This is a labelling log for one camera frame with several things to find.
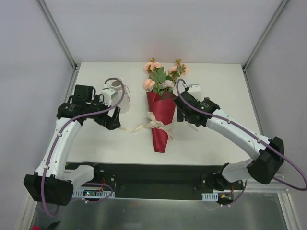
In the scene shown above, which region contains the right white cable duct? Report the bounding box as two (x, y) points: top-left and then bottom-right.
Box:
(201, 192), (219, 202)

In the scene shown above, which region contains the left aluminium frame post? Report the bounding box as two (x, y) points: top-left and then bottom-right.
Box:
(35, 0), (81, 70)

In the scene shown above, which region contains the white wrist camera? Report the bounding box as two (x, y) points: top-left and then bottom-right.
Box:
(188, 84), (201, 102)
(99, 84), (119, 107)

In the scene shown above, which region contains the right aluminium frame post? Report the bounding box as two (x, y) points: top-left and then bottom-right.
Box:
(241, 0), (291, 72)

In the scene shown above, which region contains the tall pink rose stem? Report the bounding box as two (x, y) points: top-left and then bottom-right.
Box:
(143, 57), (167, 96)

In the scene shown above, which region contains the cream printed ribbon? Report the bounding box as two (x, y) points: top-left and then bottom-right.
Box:
(119, 112), (175, 141)

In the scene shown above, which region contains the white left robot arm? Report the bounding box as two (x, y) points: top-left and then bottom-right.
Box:
(24, 84), (120, 206)

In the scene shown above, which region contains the aluminium frame post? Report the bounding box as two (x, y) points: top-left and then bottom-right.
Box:
(35, 0), (81, 70)
(241, 0), (291, 72)

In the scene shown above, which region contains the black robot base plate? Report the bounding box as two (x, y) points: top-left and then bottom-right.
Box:
(64, 162), (248, 199)

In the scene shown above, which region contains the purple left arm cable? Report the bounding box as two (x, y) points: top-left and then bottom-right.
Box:
(40, 82), (126, 218)

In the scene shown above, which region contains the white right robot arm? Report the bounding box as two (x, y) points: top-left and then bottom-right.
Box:
(173, 91), (284, 191)

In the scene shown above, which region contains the aluminium front rail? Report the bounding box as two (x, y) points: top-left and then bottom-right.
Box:
(245, 179), (290, 193)

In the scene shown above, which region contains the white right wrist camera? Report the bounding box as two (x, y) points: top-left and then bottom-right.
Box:
(188, 84), (201, 102)

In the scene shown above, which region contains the left white cable duct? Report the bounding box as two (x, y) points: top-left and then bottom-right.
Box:
(72, 188), (115, 199)

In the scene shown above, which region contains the white cable duct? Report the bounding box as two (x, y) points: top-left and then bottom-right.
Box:
(72, 188), (115, 199)
(201, 192), (219, 202)

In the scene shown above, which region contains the dark red wrapping paper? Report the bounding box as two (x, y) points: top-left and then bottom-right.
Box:
(146, 90), (176, 153)

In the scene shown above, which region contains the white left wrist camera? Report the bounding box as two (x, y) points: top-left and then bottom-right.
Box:
(99, 84), (119, 107)

